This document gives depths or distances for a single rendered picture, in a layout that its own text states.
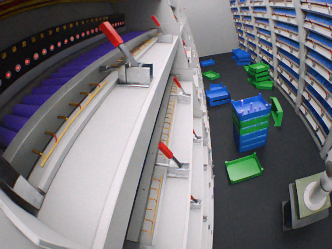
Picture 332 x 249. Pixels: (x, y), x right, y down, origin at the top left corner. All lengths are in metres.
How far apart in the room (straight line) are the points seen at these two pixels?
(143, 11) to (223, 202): 1.31
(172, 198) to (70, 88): 0.24
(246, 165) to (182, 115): 1.09
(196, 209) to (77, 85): 0.44
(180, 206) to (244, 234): 0.99
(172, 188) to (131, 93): 0.20
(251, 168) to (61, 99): 1.41
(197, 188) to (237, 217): 0.79
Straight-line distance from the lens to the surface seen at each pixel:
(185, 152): 0.35
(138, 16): 0.62
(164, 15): 0.60
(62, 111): 0.15
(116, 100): 0.16
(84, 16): 0.48
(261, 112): 1.30
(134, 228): 0.25
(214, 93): 2.25
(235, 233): 1.23
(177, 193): 0.30
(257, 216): 1.28
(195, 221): 0.48
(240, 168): 1.44
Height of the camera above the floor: 1.22
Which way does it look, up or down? 36 degrees down
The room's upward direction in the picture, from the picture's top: 23 degrees counter-clockwise
